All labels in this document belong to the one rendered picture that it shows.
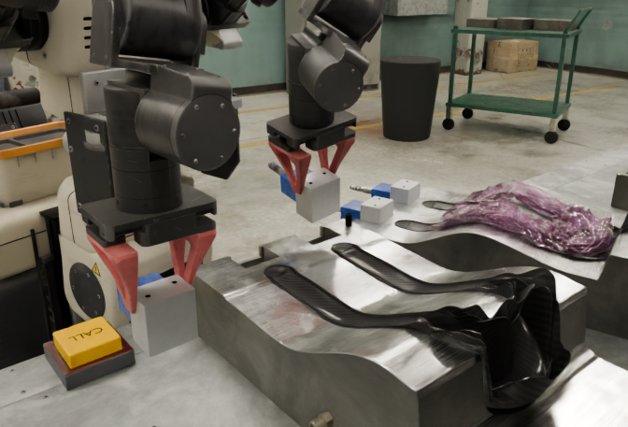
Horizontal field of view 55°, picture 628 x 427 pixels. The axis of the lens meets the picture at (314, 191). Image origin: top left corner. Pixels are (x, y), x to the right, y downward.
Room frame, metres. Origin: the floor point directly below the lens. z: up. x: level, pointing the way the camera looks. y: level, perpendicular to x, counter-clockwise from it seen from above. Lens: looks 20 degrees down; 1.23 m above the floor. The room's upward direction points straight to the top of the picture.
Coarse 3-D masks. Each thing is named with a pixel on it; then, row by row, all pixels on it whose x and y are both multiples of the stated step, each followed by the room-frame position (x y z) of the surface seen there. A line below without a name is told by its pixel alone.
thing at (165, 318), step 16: (144, 288) 0.49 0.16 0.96; (160, 288) 0.49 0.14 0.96; (176, 288) 0.49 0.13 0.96; (192, 288) 0.49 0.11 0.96; (144, 304) 0.46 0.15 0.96; (160, 304) 0.46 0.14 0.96; (176, 304) 0.47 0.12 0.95; (192, 304) 0.48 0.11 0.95; (144, 320) 0.46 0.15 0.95; (160, 320) 0.46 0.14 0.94; (176, 320) 0.47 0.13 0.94; (192, 320) 0.48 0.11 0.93; (144, 336) 0.46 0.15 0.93; (160, 336) 0.46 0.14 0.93; (176, 336) 0.47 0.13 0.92; (192, 336) 0.48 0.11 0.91; (160, 352) 0.46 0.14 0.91
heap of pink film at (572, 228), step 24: (480, 192) 0.92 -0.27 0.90; (504, 192) 0.89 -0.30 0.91; (528, 192) 0.87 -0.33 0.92; (456, 216) 0.83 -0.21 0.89; (480, 216) 0.80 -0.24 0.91; (504, 216) 0.80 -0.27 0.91; (528, 216) 0.78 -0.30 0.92; (552, 216) 0.85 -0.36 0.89; (576, 216) 0.81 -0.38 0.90; (552, 240) 0.75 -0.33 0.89; (576, 240) 0.75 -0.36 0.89; (600, 240) 0.74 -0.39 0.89
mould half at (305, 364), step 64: (320, 256) 0.70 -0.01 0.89; (384, 256) 0.71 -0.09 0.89; (256, 320) 0.56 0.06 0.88; (320, 320) 0.56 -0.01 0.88; (576, 320) 0.53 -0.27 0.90; (256, 384) 0.55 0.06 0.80; (320, 384) 0.47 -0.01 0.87; (384, 384) 0.40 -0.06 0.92; (448, 384) 0.40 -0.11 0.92; (576, 384) 0.48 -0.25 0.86
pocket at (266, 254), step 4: (260, 248) 0.73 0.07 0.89; (264, 248) 0.73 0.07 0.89; (260, 252) 0.73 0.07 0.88; (264, 252) 0.73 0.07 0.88; (268, 252) 0.72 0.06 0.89; (272, 252) 0.71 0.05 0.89; (256, 256) 0.73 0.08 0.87; (260, 256) 0.73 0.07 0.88; (264, 256) 0.73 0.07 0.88; (268, 256) 0.72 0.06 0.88; (272, 256) 0.71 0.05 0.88; (276, 256) 0.71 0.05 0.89; (248, 260) 0.72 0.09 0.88; (252, 260) 0.72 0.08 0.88; (256, 260) 0.72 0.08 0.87; (260, 260) 0.73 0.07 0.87; (264, 260) 0.73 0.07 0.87; (268, 260) 0.72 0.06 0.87; (240, 264) 0.71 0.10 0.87; (244, 264) 0.71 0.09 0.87; (248, 264) 0.72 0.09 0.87; (252, 264) 0.72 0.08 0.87
